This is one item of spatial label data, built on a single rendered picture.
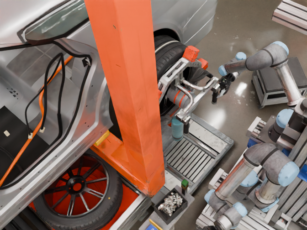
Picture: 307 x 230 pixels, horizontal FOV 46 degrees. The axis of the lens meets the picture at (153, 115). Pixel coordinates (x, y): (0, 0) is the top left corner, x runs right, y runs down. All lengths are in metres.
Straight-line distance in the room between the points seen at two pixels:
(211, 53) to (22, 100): 2.09
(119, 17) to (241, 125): 2.53
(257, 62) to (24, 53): 1.68
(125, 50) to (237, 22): 3.20
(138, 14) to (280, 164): 0.96
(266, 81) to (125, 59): 2.28
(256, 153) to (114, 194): 1.26
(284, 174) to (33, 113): 1.84
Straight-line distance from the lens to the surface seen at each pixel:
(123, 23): 1.21
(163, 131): 3.20
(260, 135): 2.58
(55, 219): 2.75
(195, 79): 2.55
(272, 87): 3.43
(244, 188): 2.19
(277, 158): 1.78
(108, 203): 2.70
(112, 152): 2.65
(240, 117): 3.60
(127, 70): 1.37
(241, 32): 4.30
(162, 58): 2.44
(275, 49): 2.38
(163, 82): 2.40
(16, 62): 2.89
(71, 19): 1.92
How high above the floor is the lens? 3.02
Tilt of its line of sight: 58 degrees down
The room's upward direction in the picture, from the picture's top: 6 degrees counter-clockwise
